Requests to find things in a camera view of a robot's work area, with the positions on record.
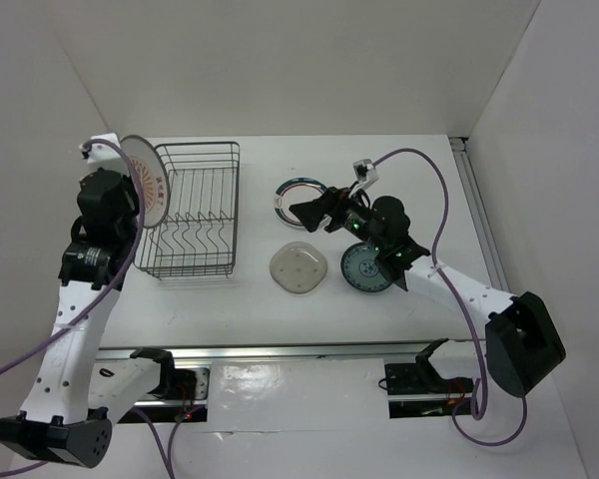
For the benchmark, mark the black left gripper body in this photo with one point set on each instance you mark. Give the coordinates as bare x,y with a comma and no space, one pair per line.
131,230

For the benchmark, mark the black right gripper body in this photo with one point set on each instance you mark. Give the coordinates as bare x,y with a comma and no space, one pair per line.
350,215

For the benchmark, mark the green red rimmed white plate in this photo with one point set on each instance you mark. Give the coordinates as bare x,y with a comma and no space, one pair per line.
295,191

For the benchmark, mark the orange sunburst white plate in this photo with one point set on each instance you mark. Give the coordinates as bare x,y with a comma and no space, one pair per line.
154,178

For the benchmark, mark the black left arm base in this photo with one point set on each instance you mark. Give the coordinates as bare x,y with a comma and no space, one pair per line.
179,382

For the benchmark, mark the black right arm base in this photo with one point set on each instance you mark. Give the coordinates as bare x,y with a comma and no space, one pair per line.
420,377

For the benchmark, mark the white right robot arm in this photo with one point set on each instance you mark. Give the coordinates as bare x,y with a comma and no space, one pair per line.
522,345

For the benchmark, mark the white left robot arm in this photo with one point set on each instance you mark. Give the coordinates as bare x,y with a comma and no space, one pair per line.
69,415

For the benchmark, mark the clear glass square plate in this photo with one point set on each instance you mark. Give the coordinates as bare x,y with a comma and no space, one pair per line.
298,267

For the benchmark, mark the blue white patterned plate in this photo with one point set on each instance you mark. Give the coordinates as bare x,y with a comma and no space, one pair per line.
358,268

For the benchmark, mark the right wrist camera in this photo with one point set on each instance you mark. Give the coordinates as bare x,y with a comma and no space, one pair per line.
365,173

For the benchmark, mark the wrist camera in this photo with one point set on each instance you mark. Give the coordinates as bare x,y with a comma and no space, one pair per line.
98,154
365,173

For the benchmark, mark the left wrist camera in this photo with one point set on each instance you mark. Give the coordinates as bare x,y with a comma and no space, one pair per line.
98,154

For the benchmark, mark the grey wire dish rack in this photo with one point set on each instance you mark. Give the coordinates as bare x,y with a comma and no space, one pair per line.
199,233

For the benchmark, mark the aluminium right side rail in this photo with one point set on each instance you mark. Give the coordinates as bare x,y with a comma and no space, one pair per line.
494,266

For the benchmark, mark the aluminium rail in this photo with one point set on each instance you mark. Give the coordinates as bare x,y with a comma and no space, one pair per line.
494,266
297,351

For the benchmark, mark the aluminium front rail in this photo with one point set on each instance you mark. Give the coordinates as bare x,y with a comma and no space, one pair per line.
297,351

